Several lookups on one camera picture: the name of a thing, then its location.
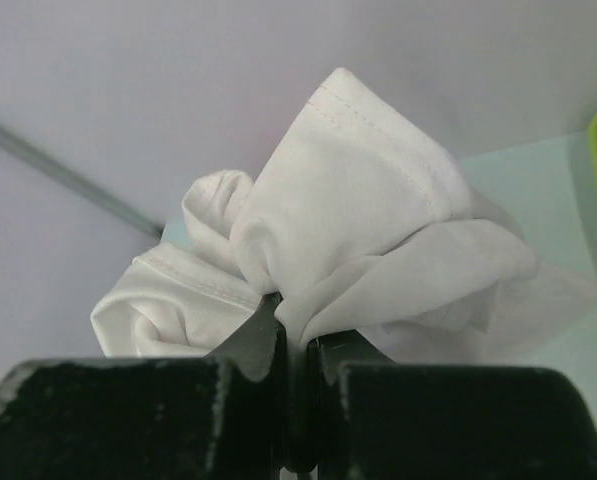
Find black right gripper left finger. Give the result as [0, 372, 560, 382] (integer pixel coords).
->
[0, 291, 285, 480]

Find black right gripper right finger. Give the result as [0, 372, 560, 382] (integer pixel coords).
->
[307, 331, 597, 479]

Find white t shirt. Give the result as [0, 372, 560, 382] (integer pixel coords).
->
[91, 68, 597, 363]

